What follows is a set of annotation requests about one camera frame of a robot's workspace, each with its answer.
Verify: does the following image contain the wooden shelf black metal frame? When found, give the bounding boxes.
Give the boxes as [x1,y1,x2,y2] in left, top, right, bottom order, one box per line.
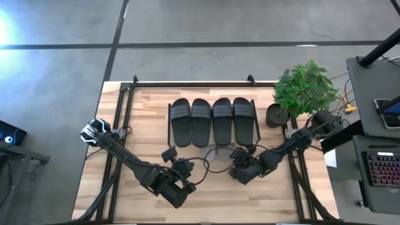
[167,98,262,150]

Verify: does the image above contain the black rubber slide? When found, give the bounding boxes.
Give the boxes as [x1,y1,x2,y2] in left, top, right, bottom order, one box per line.
[211,97,234,147]
[190,97,213,149]
[169,97,192,148]
[232,96,255,147]

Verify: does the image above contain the white paper sheet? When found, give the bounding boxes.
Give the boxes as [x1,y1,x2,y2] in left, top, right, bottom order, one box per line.
[323,148,338,169]

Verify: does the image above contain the green potted plant black pot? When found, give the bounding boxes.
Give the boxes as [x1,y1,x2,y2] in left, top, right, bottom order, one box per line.
[264,59,340,129]

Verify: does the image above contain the backlit black keyboard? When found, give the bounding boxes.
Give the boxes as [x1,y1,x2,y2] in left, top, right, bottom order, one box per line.
[361,151,400,188]

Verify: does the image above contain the grey side desk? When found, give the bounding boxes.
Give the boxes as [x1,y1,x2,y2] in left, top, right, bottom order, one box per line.
[345,56,400,216]

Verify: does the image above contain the black smartphone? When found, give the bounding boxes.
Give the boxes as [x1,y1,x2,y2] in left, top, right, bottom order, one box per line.
[373,97,400,130]

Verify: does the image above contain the black metal stand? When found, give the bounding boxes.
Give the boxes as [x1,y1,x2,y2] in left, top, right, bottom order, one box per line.
[0,140,51,225]

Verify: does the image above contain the black device blue light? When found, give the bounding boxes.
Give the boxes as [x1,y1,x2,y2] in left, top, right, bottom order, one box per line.
[0,120,28,146]

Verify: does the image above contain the black diagonal pole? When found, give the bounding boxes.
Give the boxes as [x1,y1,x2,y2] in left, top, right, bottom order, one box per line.
[358,27,400,68]

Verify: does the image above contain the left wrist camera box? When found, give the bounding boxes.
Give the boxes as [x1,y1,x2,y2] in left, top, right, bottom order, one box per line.
[161,147,178,164]

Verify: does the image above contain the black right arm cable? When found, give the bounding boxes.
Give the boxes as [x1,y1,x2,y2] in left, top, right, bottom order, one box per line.
[202,144,269,174]

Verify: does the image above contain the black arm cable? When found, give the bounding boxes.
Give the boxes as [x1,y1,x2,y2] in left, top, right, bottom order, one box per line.
[186,156,211,186]
[202,144,269,174]

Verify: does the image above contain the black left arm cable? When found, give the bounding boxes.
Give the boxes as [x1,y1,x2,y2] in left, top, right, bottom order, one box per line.
[186,156,211,186]

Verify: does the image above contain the black cable bundle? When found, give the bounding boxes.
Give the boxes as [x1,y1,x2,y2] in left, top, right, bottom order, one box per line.
[293,174,338,223]
[73,168,123,223]

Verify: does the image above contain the black table frame rails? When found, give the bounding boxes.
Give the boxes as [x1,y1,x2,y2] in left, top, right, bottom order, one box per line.
[71,74,340,224]

